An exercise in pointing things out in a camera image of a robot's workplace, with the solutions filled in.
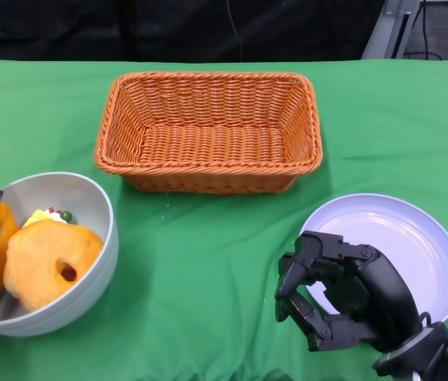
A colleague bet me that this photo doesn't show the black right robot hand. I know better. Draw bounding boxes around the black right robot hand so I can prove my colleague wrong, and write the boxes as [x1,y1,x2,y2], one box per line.
[274,229,425,353]

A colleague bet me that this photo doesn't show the pale grey-green bowl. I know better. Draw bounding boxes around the pale grey-green bowl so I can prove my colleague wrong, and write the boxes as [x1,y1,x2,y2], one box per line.
[0,171,120,337]

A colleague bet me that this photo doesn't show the pale lavender plate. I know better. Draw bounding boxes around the pale lavender plate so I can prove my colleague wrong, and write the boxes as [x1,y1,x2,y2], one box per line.
[301,193,448,323]

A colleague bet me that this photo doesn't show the yellow striped cake piece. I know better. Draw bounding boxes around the yellow striped cake piece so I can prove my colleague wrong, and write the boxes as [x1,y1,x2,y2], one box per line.
[23,208,75,228]

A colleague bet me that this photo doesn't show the orange wicker basket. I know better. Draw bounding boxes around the orange wicker basket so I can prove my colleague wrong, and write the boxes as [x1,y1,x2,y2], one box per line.
[94,71,324,194]

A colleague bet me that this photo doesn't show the black cloth backdrop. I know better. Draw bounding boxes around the black cloth backdrop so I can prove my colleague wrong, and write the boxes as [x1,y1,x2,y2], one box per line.
[0,0,383,63]

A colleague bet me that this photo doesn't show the grey metal stand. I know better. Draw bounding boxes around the grey metal stand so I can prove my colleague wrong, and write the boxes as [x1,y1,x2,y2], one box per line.
[361,0,421,60]

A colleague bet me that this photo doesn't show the ring bread with red hole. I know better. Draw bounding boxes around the ring bread with red hole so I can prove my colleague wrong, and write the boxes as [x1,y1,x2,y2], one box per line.
[3,220,105,313]

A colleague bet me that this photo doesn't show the black floor cable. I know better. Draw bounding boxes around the black floor cable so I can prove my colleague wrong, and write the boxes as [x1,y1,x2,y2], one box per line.
[401,0,445,60]

